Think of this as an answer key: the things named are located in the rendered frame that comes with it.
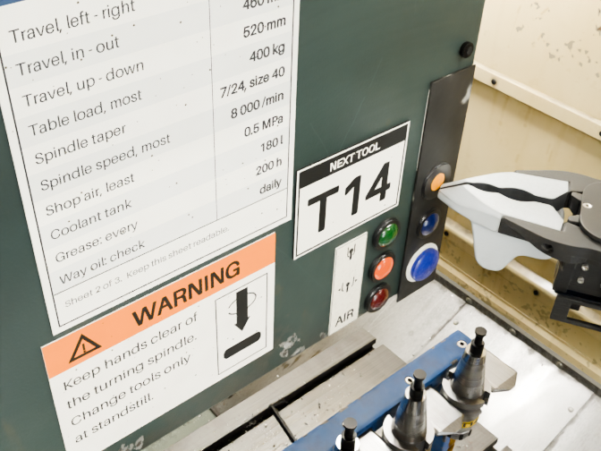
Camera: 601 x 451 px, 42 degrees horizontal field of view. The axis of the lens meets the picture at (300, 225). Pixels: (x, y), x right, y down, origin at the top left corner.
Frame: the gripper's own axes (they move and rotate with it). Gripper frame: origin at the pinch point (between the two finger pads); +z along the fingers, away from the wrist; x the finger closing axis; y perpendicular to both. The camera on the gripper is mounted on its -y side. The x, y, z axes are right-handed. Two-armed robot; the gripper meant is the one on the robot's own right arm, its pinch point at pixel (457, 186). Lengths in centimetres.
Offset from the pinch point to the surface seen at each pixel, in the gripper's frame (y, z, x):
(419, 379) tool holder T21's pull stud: 35.9, 1.0, 12.8
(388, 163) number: -3.8, 4.4, -4.7
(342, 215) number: -1.3, 6.4, -8.2
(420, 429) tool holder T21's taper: 43.7, -0.4, 12.3
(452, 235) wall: 70, 6, 84
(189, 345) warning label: 3.1, 12.7, -18.9
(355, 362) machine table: 79, 16, 50
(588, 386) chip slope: 83, -27, 65
